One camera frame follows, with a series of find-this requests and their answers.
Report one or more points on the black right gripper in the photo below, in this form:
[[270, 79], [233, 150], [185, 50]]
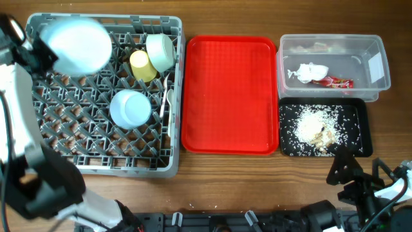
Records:
[[365, 185]]

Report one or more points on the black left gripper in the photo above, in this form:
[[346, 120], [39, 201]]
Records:
[[43, 46]]

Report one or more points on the light blue plate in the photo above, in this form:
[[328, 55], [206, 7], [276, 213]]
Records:
[[82, 46]]

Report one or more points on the rice and food scraps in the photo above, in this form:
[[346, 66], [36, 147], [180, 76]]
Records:
[[316, 130]]

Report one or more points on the red snack wrapper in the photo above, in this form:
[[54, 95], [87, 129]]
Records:
[[334, 82]]

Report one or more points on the yellow plastic cup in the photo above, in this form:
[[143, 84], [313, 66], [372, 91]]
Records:
[[141, 66]]

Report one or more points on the white napkin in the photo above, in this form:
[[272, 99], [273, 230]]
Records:
[[309, 72]]

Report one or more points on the mint green bowl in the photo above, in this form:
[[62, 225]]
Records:
[[161, 51]]

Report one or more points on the white plastic spoon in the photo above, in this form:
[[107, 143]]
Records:
[[170, 95]]

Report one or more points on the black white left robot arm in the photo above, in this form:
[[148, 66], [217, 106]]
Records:
[[36, 181]]

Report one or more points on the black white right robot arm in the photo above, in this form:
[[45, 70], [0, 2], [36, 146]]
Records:
[[377, 218]]

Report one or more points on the grey dishwasher rack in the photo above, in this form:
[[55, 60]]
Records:
[[73, 113]]

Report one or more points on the black waste tray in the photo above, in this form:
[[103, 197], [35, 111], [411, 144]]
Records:
[[360, 106]]

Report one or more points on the clear plastic bin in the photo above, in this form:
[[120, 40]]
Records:
[[358, 58]]

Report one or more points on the metal fork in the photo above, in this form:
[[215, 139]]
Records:
[[162, 108]]

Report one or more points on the red plastic tray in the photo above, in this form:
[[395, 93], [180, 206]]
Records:
[[230, 103]]

